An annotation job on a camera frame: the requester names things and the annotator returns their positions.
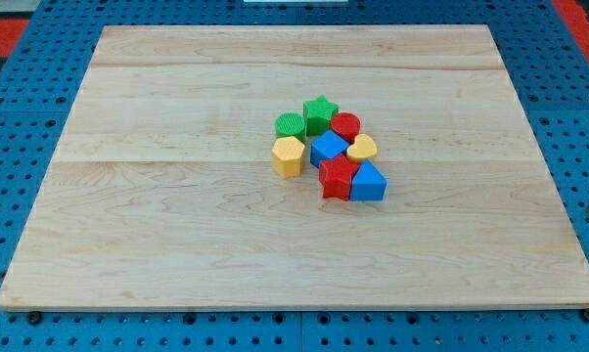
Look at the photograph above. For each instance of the green cylinder block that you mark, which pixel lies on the green cylinder block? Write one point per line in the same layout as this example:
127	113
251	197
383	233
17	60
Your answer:
290	124

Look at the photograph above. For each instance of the green star block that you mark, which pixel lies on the green star block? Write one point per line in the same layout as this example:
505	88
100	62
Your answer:
318	114

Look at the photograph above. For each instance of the red cylinder block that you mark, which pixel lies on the red cylinder block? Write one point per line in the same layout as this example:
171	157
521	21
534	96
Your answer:
346	125

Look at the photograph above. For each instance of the red star block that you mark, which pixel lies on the red star block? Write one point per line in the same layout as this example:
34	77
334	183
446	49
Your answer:
335	175

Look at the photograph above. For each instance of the wooden board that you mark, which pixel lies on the wooden board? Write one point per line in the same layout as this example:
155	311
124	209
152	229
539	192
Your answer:
160	195

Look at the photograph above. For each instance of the blue triangle block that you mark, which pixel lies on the blue triangle block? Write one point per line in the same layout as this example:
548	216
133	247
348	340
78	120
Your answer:
368	183

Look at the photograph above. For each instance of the yellow heart block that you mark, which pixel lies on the yellow heart block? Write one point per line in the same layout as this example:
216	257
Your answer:
363	148

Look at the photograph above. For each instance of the blue cube block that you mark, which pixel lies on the blue cube block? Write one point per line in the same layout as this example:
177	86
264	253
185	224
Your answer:
327	146

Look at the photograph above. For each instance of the blue perforated table frame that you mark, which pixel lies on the blue perforated table frame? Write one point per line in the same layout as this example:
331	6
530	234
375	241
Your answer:
41	78

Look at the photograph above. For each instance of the yellow hexagon block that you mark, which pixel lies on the yellow hexagon block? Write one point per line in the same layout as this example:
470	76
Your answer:
287	156

